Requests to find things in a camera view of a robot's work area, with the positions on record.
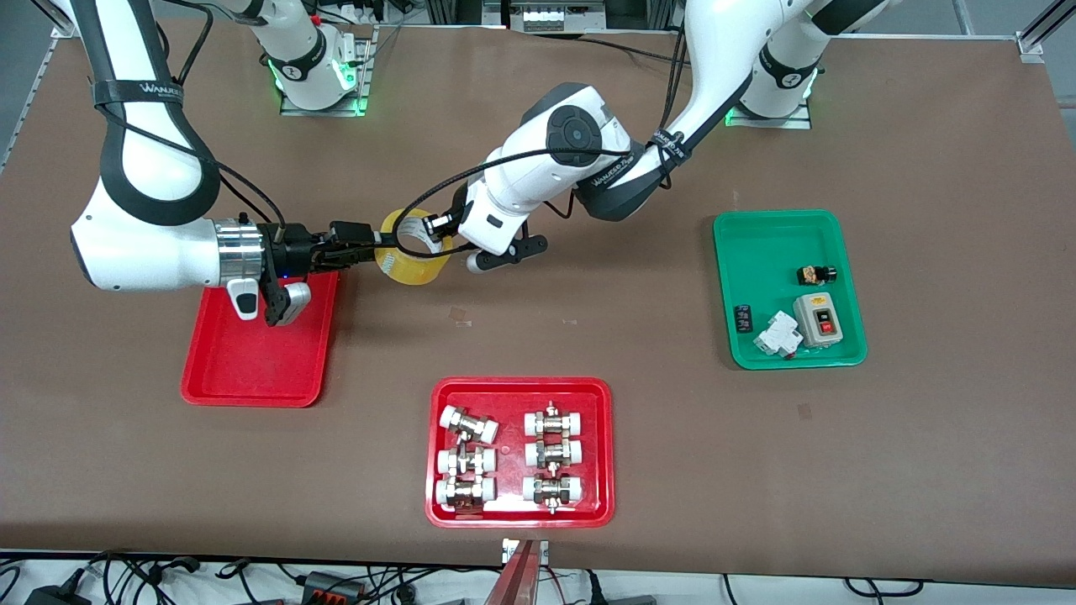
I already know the yellow clear tape roll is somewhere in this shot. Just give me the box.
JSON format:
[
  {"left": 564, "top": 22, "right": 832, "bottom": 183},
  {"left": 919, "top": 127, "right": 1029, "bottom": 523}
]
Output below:
[{"left": 375, "top": 208, "right": 456, "bottom": 287}]

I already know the empty red plastic tray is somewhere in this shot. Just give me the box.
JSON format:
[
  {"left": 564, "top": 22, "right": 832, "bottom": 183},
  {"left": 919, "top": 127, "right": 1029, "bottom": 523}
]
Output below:
[{"left": 180, "top": 267, "right": 341, "bottom": 409}]

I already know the red tray holding fittings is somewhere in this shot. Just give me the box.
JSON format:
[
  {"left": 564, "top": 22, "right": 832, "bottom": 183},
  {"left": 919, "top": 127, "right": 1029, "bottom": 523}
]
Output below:
[{"left": 425, "top": 376, "right": 616, "bottom": 529}]

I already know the green plastic tray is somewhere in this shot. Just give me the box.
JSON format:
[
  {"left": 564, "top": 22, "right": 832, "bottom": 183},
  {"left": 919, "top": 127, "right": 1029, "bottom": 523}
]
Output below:
[{"left": 713, "top": 208, "right": 868, "bottom": 371}]

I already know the white metal pipe fitting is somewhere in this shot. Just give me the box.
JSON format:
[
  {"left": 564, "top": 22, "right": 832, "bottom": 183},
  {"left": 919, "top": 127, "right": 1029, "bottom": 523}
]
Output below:
[
  {"left": 435, "top": 476, "right": 498, "bottom": 514},
  {"left": 439, "top": 405, "right": 500, "bottom": 445},
  {"left": 524, "top": 437, "right": 585, "bottom": 471},
  {"left": 521, "top": 472, "right": 585, "bottom": 514},
  {"left": 436, "top": 445, "right": 498, "bottom": 478},
  {"left": 524, "top": 401, "right": 587, "bottom": 439}
]

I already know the black box with orange connectors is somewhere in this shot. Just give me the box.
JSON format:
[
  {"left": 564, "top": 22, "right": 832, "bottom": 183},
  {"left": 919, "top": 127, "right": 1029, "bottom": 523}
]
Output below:
[{"left": 298, "top": 571, "right": 367, "bottom": 602}]

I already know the white circuit breaker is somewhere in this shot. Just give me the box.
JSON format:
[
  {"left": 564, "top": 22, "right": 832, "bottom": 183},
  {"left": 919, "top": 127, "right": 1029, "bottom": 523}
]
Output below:
[{"left": 753, "top": 310, "right": 802, "bottom": 360}]

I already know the red aluminium bar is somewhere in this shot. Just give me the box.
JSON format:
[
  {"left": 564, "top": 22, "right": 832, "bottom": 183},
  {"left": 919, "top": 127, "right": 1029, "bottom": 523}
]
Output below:
[{"left": 483, "top": 539, "right": 544, "bottom": 605}]

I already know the black power adapter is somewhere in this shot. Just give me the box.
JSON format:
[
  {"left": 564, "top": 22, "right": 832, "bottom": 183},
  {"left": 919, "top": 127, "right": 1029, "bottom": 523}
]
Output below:
[{"left": 24, "top": 583, "right": 92, "bottom": 605}]

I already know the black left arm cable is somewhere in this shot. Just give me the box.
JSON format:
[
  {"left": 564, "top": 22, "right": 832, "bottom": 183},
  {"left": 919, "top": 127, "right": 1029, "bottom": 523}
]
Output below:
[{"left": 392, "top": 25, "right": 700, "bottom": 258}]

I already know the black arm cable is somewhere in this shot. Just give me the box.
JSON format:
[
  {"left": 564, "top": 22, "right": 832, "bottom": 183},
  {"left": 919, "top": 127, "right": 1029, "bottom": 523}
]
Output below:
[
  {"left": 392, "top": 25, "right": 700, "bottom": 258},
  {"left": 94, "top": 0, "right": 288, "bottom": 246}
]

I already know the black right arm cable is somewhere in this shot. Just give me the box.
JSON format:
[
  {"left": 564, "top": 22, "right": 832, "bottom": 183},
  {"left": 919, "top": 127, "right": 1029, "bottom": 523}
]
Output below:
[{"left": 94, "top": 0, "right": 288, "bottom": 246}]

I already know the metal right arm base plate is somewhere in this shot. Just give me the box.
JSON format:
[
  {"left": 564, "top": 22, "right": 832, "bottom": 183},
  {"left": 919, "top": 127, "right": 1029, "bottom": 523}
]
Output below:
[{"left": 279, "top": 25, "right": 377, "bottom": 118}]

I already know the black cable on table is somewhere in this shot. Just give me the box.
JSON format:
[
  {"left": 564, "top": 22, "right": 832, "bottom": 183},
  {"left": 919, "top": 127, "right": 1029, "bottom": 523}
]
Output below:
[{"left": 578, "top": 25, "right": 692, "bottom": 68}]

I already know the silver metal bracket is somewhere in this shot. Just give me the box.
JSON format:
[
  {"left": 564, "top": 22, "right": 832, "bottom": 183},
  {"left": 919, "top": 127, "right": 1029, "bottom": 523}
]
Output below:
[{"left": 501, "top": 538, "right": 550, "bottom": 565}]

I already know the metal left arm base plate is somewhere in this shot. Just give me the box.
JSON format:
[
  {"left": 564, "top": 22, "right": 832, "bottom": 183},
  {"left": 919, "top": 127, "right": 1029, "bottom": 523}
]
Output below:
[{"left": 725, "top": 101, "right": 813, "bottom": 130}]

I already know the grey push button switch box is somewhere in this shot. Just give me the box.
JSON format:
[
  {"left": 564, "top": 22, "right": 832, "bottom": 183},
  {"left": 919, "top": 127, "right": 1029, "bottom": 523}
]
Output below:
[{"left": 793, "top": 292, "right": 845, "bottom": 349}]

